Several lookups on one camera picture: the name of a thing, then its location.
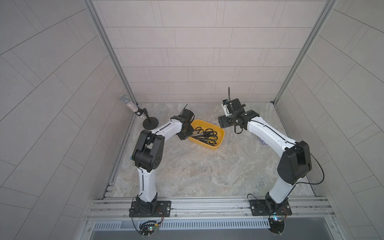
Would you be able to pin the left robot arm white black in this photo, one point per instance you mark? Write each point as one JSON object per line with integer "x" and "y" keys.
{"x": 148, "y": 154}

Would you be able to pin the circuit board with wires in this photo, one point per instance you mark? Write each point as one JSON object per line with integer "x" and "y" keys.
{"x": 277, "y": 225}
{"x": 148, "y": 228}

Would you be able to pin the yellow handled scissors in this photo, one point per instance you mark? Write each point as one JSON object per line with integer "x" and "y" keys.
{"x": 211, "y": 141}

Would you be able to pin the yellow plastic storage box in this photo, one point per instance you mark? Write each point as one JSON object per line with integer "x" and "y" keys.
{"x": 206, "y": 125}

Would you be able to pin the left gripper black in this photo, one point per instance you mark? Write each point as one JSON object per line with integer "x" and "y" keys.
{"x": 190, "y": 130}

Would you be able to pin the aluminium mounting rail frame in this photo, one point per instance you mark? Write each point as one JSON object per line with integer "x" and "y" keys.
{"x": 210, "y": 208}

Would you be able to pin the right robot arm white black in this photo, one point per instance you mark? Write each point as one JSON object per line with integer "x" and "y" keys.
{"x": 296, "y": 158}

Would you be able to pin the large black handled scissors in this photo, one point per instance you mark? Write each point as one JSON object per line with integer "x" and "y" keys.
{"x": 211, "y": 133}

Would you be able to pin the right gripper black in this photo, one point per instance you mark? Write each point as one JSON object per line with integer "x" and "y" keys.
{"x": 223, "y": 119}

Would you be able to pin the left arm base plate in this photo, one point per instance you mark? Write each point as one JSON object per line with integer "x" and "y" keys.
{"x": 141, "y": 209}

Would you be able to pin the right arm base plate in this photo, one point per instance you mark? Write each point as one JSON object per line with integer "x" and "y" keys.
{"x": 269, "y": 209}

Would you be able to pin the glitter microphone on black stand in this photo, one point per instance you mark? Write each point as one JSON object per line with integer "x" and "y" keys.
{"x": 149, "y": 123}

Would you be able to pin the purple plush toy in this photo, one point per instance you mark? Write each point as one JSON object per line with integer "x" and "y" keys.
{"x": 263, "y": 142}

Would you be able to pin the left circuit board with wires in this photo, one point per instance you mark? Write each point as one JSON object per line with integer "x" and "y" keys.
{"x": 148, "y": 228}

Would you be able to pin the right circuit board with wires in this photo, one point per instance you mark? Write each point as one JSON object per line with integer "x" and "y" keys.
{"x": 277, "y": 225}

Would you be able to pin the small black handled scissors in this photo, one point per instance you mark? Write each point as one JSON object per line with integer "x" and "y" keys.
{"x": 198, "y": 133}

